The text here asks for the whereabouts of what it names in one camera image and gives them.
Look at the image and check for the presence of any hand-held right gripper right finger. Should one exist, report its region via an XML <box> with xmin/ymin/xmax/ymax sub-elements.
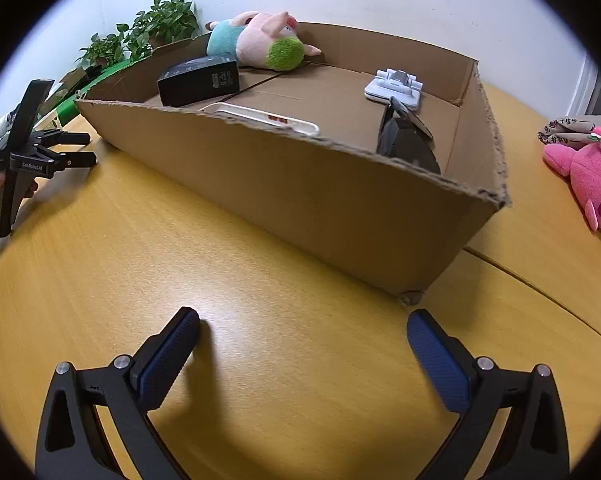
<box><xmin>407</xmin><ymin>308</ymin><xmax>571</xmax><ymax>480</ymax></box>

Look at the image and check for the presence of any large potted plant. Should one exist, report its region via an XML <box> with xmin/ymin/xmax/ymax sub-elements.
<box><xmin>123</xmin><ymin>0</ymin><xmax>201</xmax><ymax>63</ymax></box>

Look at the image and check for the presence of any grey printed cloth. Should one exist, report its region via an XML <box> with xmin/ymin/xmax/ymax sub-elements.
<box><xmin>538</xmin><ymin>115</ymin><xmax>601</xmax><ymax>148</ymax></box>

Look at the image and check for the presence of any small potted plant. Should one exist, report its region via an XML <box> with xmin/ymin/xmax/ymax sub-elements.
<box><xmin>75</xmin><ymin>21</ymin><xmax>131</xmax><ymax>70</ymax></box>

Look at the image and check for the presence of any small cardboard box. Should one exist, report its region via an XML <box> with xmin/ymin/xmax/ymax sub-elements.
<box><xmin>45</xmin><ymin>67</ymin><xmax>91</xmax><ymax>111</ymax></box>

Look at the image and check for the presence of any pink plush toy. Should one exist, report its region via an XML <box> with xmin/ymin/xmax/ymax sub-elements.
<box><xmin>543</xmin><ymin>127</ymin><xmax>601</xmax><ymax>268</ymax></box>

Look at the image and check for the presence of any pig plush toy green hair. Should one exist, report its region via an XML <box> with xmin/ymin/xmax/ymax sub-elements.
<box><xmin>204</xmin><ymin>10</ymin><xmax>322</xmax><ymax>72</ymax></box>

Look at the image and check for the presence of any green tablecloth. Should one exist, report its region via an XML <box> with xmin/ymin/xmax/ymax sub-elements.
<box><xmin>35</xmin><ymin>57</ymin><xmax>146</xmax><ymax>128</ymax></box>

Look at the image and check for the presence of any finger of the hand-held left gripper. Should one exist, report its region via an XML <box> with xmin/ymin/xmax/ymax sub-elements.
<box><xmin>30</xmin><ymin>130</ymin><xmax>92</xmax><ymax>147</ymax></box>
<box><xmin>33</xmin><ymin>145</ymin><xmax>98</xmax><ymax>177</ymax></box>

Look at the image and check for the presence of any wooden desktop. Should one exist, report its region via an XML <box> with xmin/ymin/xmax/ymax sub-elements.
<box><xmin>0</xmin><ymin>77</ymin><xmax>601</xmax><ymax>480</ymax></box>

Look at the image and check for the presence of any white phone stand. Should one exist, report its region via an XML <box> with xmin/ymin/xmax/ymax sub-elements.
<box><xmin>365</xmin><ymin>68</ymin><xmax>425</xmax><ymax>112</ymax></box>

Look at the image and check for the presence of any black product box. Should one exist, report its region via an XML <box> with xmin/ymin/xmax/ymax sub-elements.
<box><xmin>157</xmin><ymin>52</ymin><xmax>241</xmax><ymax>108</ymax></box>

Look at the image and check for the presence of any white clear phone case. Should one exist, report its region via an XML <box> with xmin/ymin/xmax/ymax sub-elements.
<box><xmin>200</xmin><ymin>102</ymin><xmax>321</xmax><ymax>138</ymax></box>

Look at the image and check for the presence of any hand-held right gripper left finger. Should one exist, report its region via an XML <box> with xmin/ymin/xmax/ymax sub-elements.
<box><xmin>34</xmin><ymin>306</ymin><xmax>201</xmax><ymax>480</ymax></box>

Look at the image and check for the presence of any large cardboard box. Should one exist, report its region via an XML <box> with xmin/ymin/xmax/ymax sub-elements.
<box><xmin>74</xmin><ymin>22</ymin><xmax>511</xmax><ymax>306</ymax></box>

